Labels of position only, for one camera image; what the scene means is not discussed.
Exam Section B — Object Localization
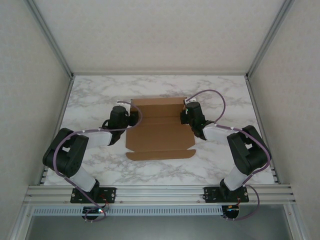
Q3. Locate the brown cardboard paper box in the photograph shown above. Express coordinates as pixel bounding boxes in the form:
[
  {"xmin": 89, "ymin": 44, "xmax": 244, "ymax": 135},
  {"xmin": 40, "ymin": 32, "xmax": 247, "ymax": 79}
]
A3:
[{"xmin": 124, "ymin": 96, "xmax": 196, "ymax": 161}]

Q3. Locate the small circuit board with LED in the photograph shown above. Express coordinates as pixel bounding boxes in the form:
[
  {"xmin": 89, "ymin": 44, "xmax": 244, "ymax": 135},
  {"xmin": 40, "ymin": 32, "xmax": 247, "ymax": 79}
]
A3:
[
  {"xmin": 224, "ymin": 204, "xmax": 241, "ymax": 219},
  {"xmin": 83, "ymin": 206, "xmax": 105, "ymax": 216}
]

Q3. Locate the purple cable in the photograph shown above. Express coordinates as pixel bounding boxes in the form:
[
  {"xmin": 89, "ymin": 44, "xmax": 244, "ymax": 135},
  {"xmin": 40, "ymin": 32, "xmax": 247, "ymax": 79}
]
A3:
[
  {"xmin": 53, "ymin": 101, "xmax": 143, "ymax": 223},
  {"xmin": 184, "ymin": 89, "xmax": 273, "ymax": 222}
]

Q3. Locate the aluminium table end rail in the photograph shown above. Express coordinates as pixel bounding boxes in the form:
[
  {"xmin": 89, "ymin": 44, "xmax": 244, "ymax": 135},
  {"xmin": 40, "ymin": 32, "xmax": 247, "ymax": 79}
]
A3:
[{"xmin": 72, "ymin": 72, "xmax": 248, "ymax": 77}]

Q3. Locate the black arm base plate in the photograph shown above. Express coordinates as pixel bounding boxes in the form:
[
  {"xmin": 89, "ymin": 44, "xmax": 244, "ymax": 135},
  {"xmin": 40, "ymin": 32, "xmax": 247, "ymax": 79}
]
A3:
[
  {"xmin": 70, "ymin": 186, "xmax": 118, "ymax": 204},
  {"xmin": 203, "ymin": 186, "xmax": 250, "ymax": 204}
]

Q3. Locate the aluminium mounting rail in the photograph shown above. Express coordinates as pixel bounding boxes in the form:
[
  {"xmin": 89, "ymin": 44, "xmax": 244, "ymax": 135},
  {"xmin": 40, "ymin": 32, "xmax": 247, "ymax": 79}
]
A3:
[{"xmin": 24, "ymin": 184, "xmax": 297, "ymax": 207}]

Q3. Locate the grey slotted cable duct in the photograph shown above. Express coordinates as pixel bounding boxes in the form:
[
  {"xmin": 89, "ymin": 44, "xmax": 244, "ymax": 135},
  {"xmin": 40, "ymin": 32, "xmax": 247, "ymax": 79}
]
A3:
[{"xmin": 33, "ymin": 206, "xmax": 224, "ymax": 216}]

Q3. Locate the aluminium frame post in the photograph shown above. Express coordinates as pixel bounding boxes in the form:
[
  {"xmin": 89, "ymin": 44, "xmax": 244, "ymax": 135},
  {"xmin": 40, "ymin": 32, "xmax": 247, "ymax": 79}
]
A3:
[
  {"xmin": 24, "ymin": 0, "xmax": 76, "ymax": 78},
  {"xmin": 246, "ymin": 0, "xmax": 296, "ymax": 78}
]

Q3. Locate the aluminium frame leg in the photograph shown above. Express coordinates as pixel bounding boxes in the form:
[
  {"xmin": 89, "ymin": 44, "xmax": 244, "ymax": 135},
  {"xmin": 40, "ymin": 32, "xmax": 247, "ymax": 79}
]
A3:
[
  {"xmin": 284, "ymin": 205, "xmax": 310, "ymax": 240},
  {"xmin": 9, "ymin": 205, "xmax": 35, "ymax": 240}
]

